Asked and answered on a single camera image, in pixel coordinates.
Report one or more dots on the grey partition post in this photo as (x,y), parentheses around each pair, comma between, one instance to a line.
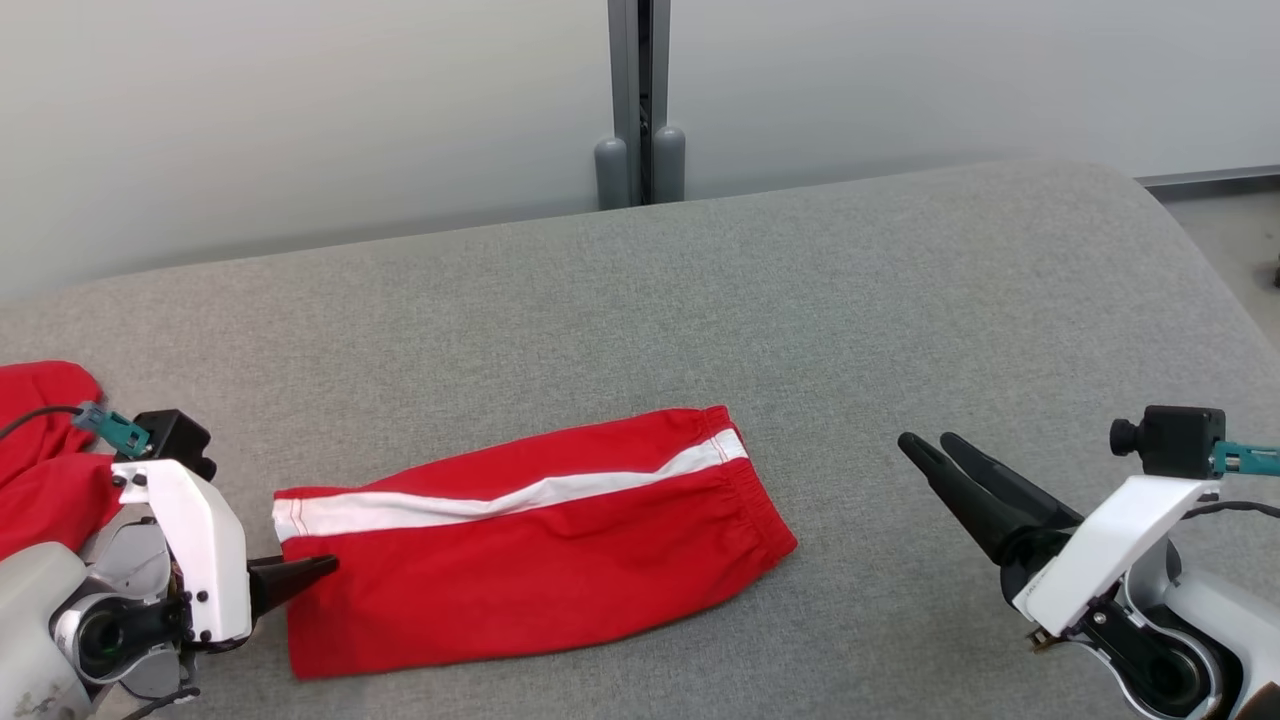
(625,100)

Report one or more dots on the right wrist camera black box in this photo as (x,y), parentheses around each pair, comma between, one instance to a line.
(1180,440)

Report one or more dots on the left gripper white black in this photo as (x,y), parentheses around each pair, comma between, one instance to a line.
(205,560)

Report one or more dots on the red shirt white sleeves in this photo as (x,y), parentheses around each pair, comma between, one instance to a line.
(40,480)

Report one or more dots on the grey wall baseboard strip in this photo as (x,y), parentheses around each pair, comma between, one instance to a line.
(1210,178)

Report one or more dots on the red shorts white side stripe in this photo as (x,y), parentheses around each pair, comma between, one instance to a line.
(550,580)

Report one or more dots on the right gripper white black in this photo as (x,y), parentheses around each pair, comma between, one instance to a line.
(1110,540)

